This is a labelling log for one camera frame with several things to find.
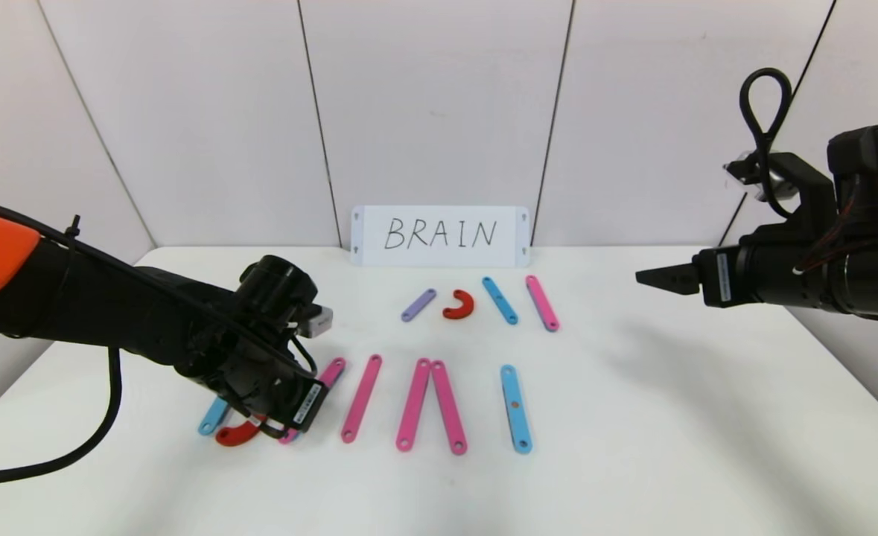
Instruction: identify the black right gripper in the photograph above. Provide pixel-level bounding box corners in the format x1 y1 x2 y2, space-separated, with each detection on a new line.
634 245 827 310

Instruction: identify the short blue three-hole bar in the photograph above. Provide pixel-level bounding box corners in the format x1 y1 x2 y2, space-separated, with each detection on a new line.
481 276 519 325

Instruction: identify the small red C-shaped piece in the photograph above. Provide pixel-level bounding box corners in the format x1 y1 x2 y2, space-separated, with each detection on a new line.
442 289 475 320

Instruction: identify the long pink bar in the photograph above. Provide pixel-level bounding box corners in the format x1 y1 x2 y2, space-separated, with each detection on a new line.
279 357 347 445
340 354 383 444
430 360 468 455
396 358 432 452

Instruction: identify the white BRAIN sign card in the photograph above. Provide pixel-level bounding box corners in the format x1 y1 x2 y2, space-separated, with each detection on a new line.
351 206 531 268

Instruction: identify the pink bar with purple underside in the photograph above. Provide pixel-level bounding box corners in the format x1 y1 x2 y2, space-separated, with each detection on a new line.
525 275 560 332

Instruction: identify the long blue bar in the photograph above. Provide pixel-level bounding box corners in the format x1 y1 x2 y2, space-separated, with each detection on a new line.
500 364 533 454

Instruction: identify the short purple bar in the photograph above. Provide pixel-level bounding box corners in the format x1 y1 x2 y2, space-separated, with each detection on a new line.
401 288 438 322

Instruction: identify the large red C-shaped piece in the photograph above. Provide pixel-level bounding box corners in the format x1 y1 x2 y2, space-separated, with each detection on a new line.
215 421 264 447

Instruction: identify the light blue slanted-hole bar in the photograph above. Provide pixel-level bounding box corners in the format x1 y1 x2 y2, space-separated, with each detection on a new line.
198 397 231 436

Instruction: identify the black looped cable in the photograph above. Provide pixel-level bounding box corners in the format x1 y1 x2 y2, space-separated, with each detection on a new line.
739 67 794 220

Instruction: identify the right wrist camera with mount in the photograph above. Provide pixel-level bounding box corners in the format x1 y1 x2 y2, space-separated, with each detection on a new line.
723 151 836 224

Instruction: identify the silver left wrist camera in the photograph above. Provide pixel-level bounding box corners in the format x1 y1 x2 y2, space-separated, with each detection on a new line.
295 304 334 339

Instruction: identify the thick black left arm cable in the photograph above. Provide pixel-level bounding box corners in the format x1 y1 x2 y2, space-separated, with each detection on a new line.
0 346 124 490

